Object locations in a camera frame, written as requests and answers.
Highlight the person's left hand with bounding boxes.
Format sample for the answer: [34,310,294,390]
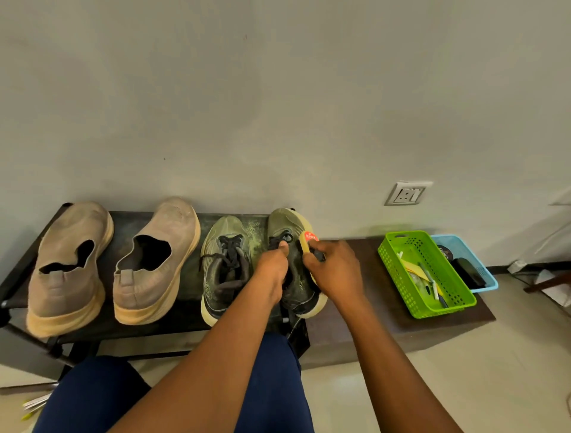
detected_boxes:
[253,240,291,309]

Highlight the person's right hand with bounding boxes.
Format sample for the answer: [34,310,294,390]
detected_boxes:
[302,240,368,309]

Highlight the yellow-edged shoe shine sponge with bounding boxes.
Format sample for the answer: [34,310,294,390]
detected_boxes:
[297,230,329,286]

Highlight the green sneaker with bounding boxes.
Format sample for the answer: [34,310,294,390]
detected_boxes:
[199,215,258,328]
[266,207,329,320]

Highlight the yellow sticky note pad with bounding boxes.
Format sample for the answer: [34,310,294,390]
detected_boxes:
[401,260,431,283]

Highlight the beige suede shoe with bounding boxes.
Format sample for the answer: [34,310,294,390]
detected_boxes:
[26,201,115,338]
[112,196,202,326]

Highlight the person's right forearm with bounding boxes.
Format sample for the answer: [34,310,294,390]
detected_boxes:
[332,294,465,433]

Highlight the person's left forearm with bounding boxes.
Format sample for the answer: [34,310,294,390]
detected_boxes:
[109,285,286,433]

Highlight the dark brown low bench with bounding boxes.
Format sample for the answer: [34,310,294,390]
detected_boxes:
[301,236,497,369]

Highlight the green plastic basket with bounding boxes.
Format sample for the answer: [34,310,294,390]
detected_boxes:
[378,230,478,320]

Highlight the light blue plastic basket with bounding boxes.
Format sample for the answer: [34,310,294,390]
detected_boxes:
[430,234,500,294]

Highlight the black metal shoe rack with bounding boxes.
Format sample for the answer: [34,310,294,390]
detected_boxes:
[0,203,311,380]

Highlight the brown wooden furniture leg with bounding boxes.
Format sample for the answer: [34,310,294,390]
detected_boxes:
[524,272,571,294]

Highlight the dark blue trousers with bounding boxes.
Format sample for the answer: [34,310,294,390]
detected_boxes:
[32,332,315,433]

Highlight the white wall socket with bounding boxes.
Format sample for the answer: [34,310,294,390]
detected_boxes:
[384,180,434,207]

